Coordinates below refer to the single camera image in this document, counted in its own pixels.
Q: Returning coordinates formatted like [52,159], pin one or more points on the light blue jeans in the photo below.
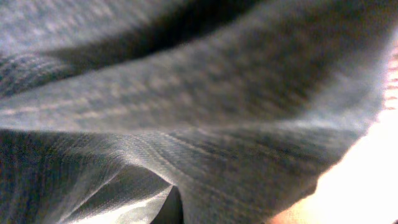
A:
[198,111]

